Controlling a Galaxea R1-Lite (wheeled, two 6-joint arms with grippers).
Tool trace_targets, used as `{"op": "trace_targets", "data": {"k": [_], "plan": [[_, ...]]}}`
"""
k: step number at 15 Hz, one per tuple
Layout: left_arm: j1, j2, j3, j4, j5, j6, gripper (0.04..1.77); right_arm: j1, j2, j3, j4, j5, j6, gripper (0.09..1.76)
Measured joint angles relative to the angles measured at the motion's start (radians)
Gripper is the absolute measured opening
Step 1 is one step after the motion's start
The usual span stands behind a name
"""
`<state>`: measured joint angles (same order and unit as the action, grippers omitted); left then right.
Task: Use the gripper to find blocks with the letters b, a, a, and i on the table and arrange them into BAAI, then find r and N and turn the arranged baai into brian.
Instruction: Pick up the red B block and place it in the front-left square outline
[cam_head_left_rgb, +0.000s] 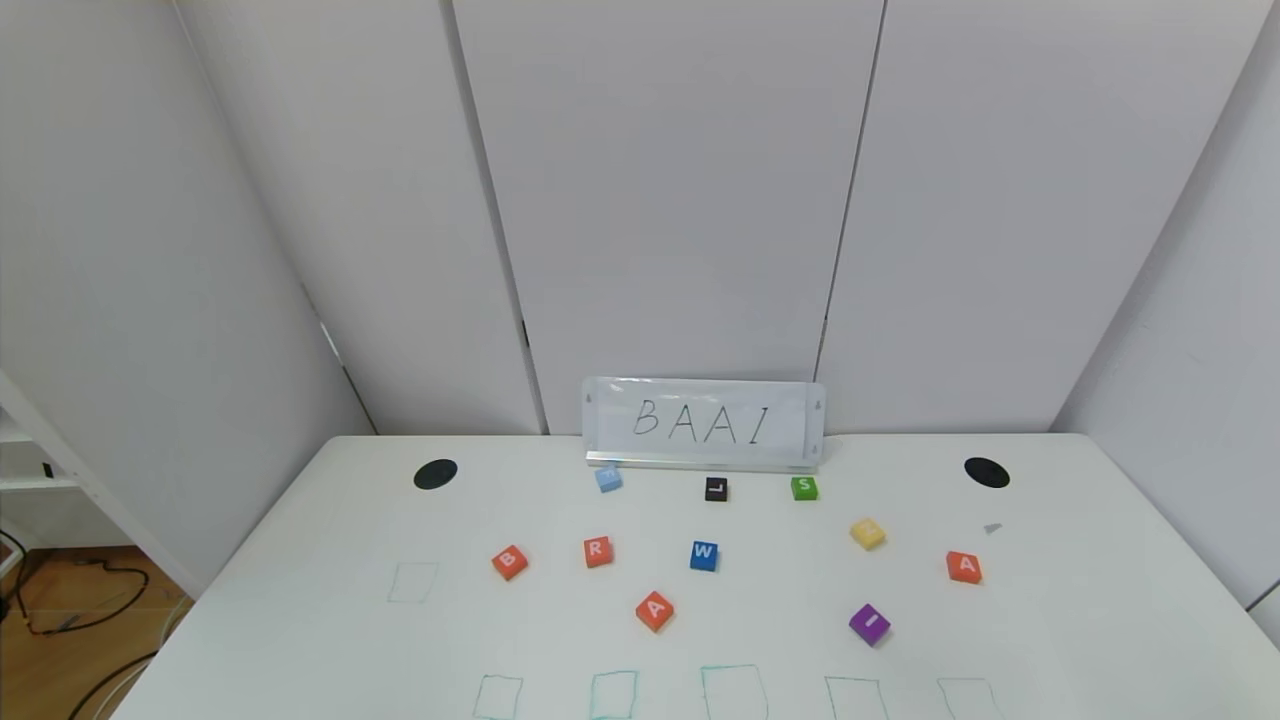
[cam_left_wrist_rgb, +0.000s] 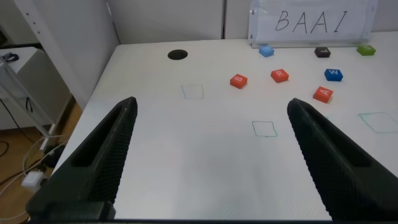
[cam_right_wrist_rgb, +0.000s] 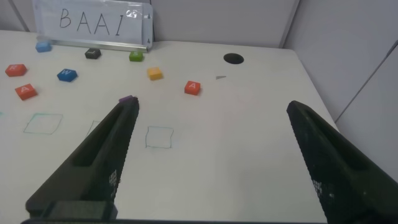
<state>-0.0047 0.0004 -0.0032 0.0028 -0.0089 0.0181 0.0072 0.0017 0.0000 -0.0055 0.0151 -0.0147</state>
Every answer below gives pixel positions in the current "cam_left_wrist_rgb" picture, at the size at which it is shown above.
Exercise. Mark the white perforated partition post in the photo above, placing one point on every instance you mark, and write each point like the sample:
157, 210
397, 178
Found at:
49, 46

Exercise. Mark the black power plug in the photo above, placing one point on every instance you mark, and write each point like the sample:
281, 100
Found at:
54, 155

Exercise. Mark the white side cabinet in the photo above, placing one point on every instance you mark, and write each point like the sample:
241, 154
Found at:
34, 81

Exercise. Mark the orange letter B block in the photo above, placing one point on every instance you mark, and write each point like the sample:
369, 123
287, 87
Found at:
238, 81

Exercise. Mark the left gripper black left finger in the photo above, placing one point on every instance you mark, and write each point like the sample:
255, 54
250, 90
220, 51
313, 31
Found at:
93, 168

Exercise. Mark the orange letter R block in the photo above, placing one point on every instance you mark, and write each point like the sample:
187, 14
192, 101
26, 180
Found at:
279, 75

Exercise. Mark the blue letter W block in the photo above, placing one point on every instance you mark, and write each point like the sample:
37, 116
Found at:
333, 74

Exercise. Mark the BAAI sign in acrylic holder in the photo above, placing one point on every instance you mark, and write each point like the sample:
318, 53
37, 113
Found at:
311, 21

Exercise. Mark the orange letter A block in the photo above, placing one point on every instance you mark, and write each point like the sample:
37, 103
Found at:
323, 94

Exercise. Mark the small black object on cabinet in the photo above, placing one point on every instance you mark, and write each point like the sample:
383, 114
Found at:
9, 57

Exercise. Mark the black letter L block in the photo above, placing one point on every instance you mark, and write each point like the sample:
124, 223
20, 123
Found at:
322, 52

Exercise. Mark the green letter S block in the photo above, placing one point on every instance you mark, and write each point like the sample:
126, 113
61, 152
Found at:
366, 50

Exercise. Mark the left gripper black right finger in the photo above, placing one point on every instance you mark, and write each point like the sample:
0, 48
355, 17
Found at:
342, 174

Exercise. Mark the light blue letter block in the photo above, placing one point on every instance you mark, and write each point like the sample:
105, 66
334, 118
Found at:
266, 50

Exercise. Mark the white power adapter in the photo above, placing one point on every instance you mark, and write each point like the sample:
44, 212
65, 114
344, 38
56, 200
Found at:
32, 180

